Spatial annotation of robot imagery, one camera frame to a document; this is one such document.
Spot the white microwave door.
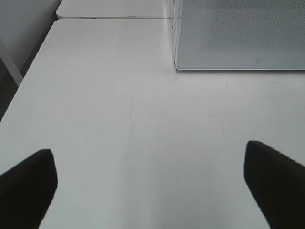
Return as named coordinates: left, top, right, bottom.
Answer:
left=175, top=0, right=305, bottom=70

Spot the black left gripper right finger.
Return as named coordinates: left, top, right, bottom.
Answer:
left=243, top=140, right=305, bottom=229

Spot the white neighbouring table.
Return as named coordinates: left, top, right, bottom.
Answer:
left=56, top=0, right=174, bottom=19

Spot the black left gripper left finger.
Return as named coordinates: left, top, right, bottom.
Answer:
left=0, top=149, right=58, bottom=229

